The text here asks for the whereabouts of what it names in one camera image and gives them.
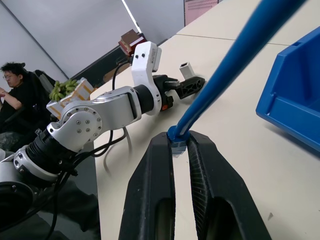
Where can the black office chair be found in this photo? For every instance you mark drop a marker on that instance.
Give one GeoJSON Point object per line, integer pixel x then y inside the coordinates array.
{"type": "Point", "coordinates": [41, 85]}

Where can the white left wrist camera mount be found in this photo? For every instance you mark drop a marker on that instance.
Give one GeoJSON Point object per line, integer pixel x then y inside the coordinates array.
{"type": "Point", "coordinates": [143, 65]}

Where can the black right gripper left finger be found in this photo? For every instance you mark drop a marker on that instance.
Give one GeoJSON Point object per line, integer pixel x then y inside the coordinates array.
{"type": "Point", "coordinates": [145, 190]}

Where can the person in black shirt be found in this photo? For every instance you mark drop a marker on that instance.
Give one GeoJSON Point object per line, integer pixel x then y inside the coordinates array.
{"type": "Point", "coordinates": [17, 95]}

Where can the green banana bunch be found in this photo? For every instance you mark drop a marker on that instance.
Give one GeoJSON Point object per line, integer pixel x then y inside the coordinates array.
{"type": "Point", "coordinates": [63, 87]}

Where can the ceiling light strip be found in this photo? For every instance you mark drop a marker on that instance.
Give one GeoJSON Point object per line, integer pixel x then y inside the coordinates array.
{"type": "Point", "coordinates": [131, 15]}

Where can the pink perforated panel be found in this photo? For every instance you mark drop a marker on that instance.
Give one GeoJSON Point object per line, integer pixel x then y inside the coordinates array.
{"type": "Point", "coordinates": [197, 10]}

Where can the stack of books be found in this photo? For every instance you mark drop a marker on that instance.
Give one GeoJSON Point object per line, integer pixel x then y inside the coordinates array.
{"type": "Point", "coordinates": [130, 41]}

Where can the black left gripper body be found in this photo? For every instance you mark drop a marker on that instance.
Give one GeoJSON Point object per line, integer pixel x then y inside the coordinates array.
{"type": "Point", "coordinates": [161, 92]}

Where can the blue plastic bin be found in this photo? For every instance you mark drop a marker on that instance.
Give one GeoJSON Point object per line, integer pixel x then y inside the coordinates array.
{"type": "Point", "coordinates": [297, 82]}

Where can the white coupler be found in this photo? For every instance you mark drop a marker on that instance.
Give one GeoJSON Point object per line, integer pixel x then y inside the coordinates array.
{"type": "Point", "coordinates": [187, 71]}

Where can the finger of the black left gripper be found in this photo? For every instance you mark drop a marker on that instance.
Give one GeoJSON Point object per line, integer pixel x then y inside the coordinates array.
{"type": "Point", "coordinates": [191, 87]}
{"type": "Point", "coordinates": [172, 83]}

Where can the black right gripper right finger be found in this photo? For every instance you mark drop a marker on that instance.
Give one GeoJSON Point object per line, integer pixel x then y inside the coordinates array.
{"type": "Point", "coordinates": [225, 195]}

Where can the dark robot torso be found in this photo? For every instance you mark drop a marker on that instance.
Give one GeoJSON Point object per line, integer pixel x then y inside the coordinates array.
{"type": "Point", "coordinates": [12, 202]}

